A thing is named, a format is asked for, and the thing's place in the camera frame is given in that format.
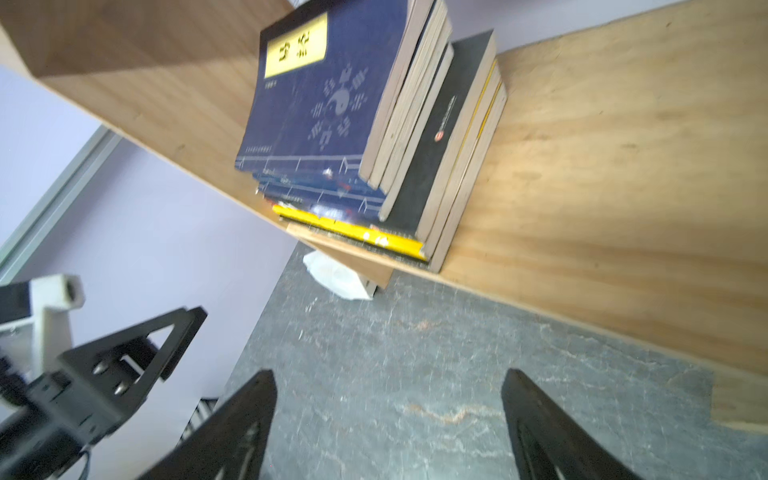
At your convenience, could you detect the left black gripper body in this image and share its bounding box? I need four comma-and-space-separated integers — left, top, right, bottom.
1, 374, 117, 479

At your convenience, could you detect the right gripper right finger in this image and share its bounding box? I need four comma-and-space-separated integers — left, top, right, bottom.
501, 369, 638, 479

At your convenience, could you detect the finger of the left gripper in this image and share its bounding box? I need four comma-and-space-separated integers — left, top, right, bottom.
59, 307, 207, 420

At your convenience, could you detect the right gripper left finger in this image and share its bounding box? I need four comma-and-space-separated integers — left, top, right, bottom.
141, 369, 278, 480

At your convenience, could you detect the black book gold title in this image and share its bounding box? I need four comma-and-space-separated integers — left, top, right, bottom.
286, 80, 509, 275

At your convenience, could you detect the dark wolf cover book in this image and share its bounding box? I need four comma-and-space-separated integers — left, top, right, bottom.
347, 30, 497, 242

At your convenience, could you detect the yellow cartoon cover book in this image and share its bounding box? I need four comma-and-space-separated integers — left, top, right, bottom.
271, 56, 504, 263

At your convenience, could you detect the white tissue pack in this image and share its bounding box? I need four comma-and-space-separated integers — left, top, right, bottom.
302, 251, 377, 301

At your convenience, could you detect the wooden two-tier shelf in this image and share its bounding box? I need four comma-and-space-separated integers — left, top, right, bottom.
1, 1, 767, 433

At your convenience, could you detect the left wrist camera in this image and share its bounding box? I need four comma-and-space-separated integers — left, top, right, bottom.
1, 274, 85, 381

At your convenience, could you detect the aluminium rail with cable duct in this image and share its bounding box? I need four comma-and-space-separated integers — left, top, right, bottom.
1, 126, 122, 285

